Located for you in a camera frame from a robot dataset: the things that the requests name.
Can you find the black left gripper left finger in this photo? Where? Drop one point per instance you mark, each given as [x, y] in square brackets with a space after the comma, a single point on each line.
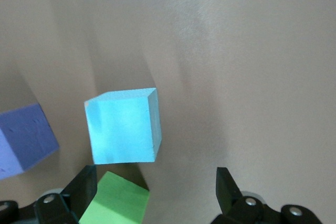
[78, 192]

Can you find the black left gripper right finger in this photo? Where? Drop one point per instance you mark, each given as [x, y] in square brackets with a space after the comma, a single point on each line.
[227, 192]

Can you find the green foam cube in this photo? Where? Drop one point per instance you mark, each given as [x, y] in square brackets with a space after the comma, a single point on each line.
[118, 203]

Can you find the cyan foam cube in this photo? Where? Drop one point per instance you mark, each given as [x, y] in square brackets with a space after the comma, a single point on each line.
[120, 129]

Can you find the purple foam cube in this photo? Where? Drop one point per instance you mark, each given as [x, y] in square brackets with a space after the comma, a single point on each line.
[23, 140]

